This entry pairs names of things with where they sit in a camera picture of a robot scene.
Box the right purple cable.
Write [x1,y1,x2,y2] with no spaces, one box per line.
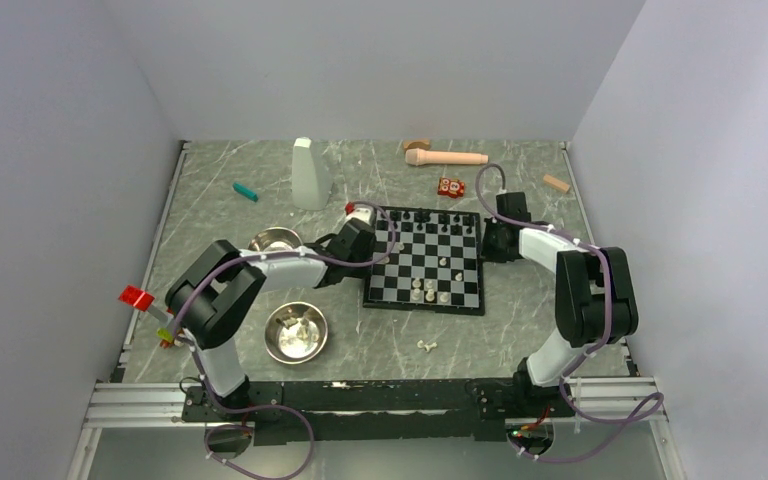
[475,162,665,465]

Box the empty steel bowl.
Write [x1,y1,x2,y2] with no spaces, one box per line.
[247,227,303,253]

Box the round wooden disc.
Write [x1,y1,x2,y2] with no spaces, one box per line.
[402,138,431,151]

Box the black and white chessboard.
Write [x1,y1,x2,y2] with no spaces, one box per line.
[363,206,485,316]

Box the small wooden block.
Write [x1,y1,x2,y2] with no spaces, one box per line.
[543,174,571,194]

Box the beige toy microphone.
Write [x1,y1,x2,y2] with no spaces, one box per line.
[405,148,489,166]

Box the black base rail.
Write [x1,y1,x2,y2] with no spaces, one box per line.
[181,373,574,446]

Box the red lego brick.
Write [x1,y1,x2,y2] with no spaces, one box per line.
[118,285,155,311]

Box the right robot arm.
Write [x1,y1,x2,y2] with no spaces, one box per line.
[482,192,639,415]

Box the teal plastic block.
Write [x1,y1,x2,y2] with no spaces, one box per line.
[232,182,259,202]

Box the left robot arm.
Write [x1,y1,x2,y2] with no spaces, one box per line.
[164,202,385,420]

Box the grey plastic bottle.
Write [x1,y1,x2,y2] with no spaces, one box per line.
[291,137,333,211]

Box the red owl toy block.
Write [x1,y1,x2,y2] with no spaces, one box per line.
[437,177,465,198]

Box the white chess piece on table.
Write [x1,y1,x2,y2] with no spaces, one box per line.
[416,340,437,352]

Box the steel bowl with chess pieces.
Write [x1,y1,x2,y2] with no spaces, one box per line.
[264,302,329,365]

